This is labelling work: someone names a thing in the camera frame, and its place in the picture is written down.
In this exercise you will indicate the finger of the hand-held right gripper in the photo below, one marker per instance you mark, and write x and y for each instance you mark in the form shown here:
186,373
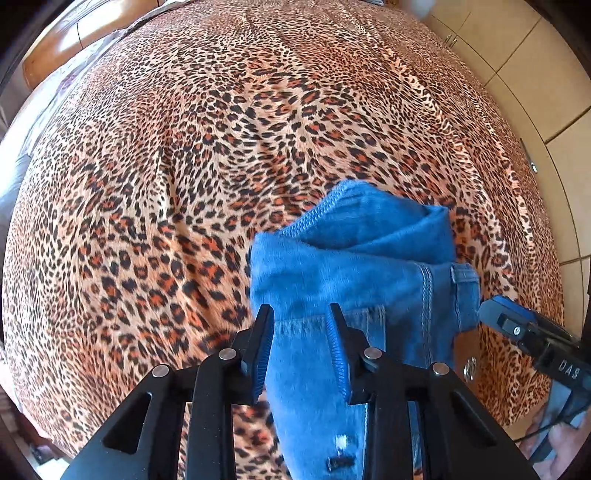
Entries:
515,307
505,325

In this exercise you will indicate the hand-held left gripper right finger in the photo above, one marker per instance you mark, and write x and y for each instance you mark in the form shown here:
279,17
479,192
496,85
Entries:
339,360

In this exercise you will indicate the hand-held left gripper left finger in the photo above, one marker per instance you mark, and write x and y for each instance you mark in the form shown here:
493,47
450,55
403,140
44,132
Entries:
259,360

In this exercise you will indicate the blue denim pants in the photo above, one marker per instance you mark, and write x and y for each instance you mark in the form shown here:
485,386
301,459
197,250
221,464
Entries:
360,258

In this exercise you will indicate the leopard print blanket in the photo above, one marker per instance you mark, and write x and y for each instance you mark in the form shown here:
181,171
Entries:
184,161

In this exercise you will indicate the beige wardrobe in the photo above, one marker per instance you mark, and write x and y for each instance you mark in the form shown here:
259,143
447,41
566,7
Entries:
531,60

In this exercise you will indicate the dark wooden headboard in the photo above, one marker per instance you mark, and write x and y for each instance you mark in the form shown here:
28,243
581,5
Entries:
92,27

